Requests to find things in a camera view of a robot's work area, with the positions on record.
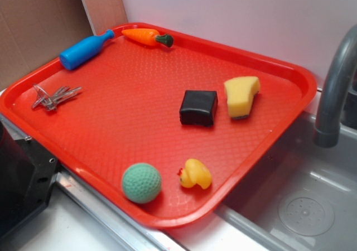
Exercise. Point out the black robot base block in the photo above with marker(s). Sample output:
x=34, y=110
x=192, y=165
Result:
x=28, y=173

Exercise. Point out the red plastic tray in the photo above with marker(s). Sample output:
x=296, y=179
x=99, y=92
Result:
x=127, y=112

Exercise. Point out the black rectangular block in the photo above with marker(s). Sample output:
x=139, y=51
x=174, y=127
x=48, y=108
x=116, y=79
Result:
x=198, y=108

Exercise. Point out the yellow rubber duck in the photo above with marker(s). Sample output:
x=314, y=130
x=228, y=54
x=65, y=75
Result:
x=195, y=173

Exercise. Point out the yellow sponge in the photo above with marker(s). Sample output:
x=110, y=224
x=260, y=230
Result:
x=240, y=93

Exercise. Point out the green dimpled ball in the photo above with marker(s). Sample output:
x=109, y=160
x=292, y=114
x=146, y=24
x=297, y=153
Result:
x=141, y=183

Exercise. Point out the orange toy carrot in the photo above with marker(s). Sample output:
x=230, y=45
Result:
x=148, y=36

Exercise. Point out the blue toy bottle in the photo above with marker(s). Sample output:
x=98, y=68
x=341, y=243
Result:
x=84, y=50

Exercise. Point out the grey toy faucet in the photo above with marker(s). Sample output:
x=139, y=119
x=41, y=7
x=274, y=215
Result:
x=337, y=103

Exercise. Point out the grey toy sink basin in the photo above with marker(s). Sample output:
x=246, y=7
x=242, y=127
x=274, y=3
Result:
x=297, y=197

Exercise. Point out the brown cardboard panel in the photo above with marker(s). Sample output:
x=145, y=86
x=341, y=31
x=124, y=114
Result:
x=33, y=32

